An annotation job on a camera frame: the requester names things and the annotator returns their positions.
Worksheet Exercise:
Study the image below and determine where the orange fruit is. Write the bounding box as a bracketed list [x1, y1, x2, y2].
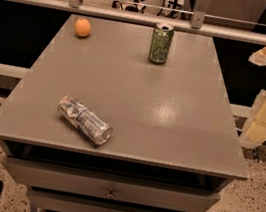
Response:
[74, 18, 91, 38]

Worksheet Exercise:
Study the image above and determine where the grey drawer cabinet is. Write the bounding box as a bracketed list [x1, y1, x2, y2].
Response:
[0, 19, 248, 212]

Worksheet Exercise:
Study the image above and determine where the top drawer knob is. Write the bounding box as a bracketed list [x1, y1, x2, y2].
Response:
[105, 188, 116, 200]

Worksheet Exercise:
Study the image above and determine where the silver redbull can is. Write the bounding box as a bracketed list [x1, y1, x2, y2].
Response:
[58, 95, 113, 146]

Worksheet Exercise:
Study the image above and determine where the green soda can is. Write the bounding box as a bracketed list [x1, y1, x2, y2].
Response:
[148, 22, 174, 64]

